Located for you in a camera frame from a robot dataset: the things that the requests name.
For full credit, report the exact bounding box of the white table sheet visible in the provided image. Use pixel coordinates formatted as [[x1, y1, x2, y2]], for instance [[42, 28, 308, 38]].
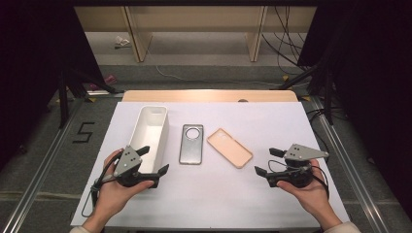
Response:
[[70, 101, 351, 229]]

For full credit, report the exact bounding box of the pink object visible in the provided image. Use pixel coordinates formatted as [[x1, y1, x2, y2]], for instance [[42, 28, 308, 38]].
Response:
[[88, 74, 118, 91]]

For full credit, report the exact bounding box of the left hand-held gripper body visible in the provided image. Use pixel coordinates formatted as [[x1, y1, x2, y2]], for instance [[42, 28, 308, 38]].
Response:
[[113, 145, 161, 189]]

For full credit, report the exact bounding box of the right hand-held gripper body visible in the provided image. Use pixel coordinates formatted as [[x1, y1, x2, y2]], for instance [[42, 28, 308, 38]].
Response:
[[265, 143, 330, 189]]

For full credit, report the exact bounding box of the bundle of black cables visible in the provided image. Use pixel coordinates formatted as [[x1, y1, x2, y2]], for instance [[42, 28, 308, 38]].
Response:
[[261, 5, 312, 76]]

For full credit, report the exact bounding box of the right hand-held gripper black cable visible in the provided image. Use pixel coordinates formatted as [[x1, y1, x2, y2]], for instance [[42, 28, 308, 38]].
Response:
[[267, 158, 330, 200]]

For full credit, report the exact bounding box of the person's right hand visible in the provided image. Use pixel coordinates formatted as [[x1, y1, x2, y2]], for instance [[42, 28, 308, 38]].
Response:
[[276, 158, 338, 219]]

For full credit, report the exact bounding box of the hand-held gripper black cable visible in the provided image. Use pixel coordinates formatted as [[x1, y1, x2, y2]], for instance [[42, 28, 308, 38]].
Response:
[[81, 151, 125, 218], [267, 158, 330, 200]]

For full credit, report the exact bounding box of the white plastic storage box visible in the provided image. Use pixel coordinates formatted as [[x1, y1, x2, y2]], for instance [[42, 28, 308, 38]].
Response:
[[128, 105, 170, 175]]

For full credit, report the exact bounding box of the black metal stand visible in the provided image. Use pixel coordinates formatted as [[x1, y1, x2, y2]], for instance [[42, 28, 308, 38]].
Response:
[[278, 64, 334, 125], [57, 66, 124, 130]]

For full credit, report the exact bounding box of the black curtain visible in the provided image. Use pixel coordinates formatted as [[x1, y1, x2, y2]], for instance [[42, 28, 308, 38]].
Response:
[[0, 0, 106, 169], [297, 0, 412, 221]]

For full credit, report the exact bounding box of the person's left hand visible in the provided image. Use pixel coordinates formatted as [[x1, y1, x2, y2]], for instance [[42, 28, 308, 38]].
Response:
[[92, 148, 155, 217]]

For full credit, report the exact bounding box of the metal floor rail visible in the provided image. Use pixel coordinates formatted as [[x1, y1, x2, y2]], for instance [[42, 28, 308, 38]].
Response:
[[0, 96, 86, 233], [310, 96, 388, 233]]

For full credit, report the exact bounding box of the beige wooden desk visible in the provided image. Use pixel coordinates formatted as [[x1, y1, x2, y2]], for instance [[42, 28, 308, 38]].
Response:
[[73, 5, 318, 63]]

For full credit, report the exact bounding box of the peach phone case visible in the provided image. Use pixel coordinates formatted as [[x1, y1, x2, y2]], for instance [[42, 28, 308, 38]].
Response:
[[206, 127, 254, 170]]

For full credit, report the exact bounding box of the white crumpled paper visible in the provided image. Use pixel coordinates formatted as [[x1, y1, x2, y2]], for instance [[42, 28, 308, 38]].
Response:
[[114, 35, 131, 50]]

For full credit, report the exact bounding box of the grey clear phone case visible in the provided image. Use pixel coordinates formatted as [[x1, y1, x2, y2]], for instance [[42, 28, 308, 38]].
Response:
[[178, 123, 205, 166]]

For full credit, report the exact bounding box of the left hand-held gripper black cable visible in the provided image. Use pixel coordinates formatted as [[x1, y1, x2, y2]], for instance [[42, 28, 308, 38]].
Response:
[[81, 151, 125, 218]]

